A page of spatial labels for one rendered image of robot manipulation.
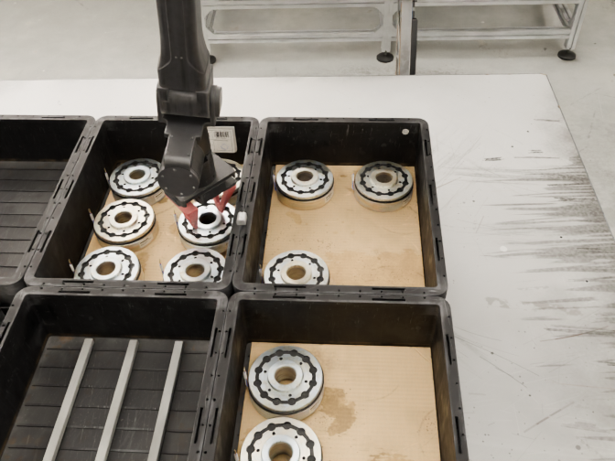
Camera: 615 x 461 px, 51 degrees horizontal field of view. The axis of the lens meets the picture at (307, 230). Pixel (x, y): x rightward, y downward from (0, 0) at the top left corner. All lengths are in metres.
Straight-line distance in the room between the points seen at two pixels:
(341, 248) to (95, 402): 0.45
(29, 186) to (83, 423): 0.53
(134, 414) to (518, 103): 1.15
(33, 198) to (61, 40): 2.31
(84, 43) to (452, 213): 2.49
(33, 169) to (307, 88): 0.70
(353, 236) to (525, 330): 0.34
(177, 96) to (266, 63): 2.22
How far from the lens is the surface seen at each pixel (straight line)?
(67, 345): 1.04
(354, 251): 1.07
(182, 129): 0.92
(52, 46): 3.52
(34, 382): 1.02
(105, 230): 1.13
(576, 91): 3.06
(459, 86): 1.69
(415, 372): 0.94
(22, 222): 1.25
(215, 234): 1.07
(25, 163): 1.38
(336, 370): 0.94
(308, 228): 1.11
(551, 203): 1.41
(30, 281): 1.00
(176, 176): 0.90
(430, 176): 1.06
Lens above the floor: 1.63
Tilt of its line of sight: 46 degrees down
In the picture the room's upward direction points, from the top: 3 degrees counter-clockwise
